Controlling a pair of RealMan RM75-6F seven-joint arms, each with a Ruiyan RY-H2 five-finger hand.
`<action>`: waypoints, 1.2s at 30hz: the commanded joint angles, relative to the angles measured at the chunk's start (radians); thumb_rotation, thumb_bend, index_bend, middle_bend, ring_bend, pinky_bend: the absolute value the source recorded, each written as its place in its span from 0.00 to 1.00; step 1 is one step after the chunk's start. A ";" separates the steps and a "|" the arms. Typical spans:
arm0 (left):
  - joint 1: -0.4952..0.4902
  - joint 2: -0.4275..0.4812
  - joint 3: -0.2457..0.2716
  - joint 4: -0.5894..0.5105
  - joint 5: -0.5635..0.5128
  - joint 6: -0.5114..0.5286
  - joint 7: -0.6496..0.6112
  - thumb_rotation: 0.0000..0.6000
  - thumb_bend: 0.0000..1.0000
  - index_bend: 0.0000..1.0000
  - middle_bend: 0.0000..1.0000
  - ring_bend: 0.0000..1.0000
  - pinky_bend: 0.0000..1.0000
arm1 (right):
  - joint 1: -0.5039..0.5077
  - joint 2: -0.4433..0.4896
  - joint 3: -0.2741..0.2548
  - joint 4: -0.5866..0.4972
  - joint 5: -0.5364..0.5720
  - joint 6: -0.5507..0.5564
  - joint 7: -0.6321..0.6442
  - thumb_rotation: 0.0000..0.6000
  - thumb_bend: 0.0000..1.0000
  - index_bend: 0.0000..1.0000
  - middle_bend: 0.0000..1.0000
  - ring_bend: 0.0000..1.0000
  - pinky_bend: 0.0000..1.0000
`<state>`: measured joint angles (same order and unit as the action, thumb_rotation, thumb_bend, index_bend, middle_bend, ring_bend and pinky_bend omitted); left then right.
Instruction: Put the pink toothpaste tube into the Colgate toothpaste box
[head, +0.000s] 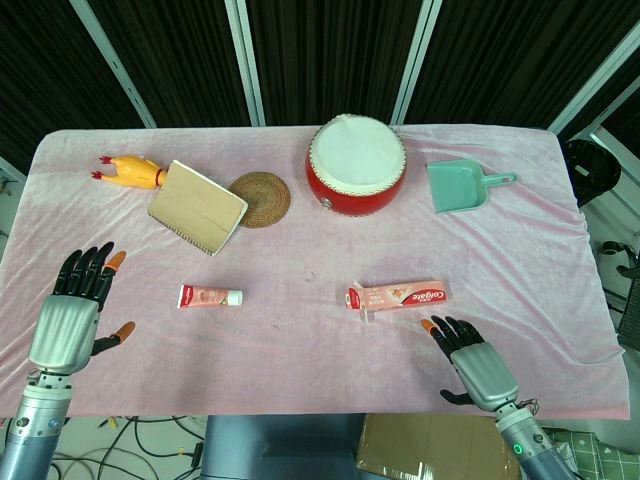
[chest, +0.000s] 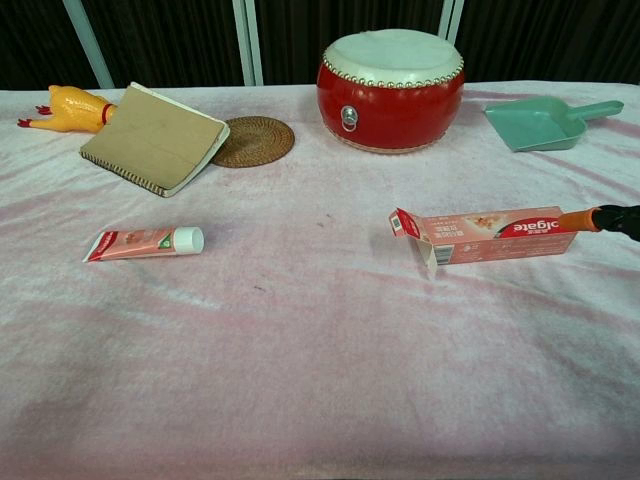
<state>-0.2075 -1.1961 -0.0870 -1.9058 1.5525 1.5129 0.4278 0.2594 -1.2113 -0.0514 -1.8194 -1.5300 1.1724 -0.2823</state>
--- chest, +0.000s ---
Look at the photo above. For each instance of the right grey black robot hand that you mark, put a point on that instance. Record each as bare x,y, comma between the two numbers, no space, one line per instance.
610,219

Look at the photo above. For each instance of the pink Colgate toothpaste box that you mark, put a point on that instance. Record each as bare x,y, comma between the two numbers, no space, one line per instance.
500,240

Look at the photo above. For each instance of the pink toothpaste tube white cap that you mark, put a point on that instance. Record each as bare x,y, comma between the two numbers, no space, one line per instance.
135,242

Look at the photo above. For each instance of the mint green plastic dustpan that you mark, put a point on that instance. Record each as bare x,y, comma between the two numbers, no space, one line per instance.
535,125

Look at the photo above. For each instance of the red drum white skin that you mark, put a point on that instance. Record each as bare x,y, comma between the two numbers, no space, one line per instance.
390,105

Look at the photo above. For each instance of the pink fleece table cloth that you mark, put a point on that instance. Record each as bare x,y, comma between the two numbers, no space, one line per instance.
320,350

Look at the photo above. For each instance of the round woven rattan coaster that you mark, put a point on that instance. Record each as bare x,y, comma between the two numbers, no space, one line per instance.
260,142

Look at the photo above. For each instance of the kraft cover spiral notebook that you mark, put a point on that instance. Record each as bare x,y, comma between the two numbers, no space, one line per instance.
155,137

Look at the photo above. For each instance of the yellow rubber chicken toy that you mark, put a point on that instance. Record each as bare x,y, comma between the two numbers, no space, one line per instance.
75,110

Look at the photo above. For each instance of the white partition frame post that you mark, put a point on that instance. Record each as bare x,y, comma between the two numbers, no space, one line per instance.
90,45
450,17
249,45

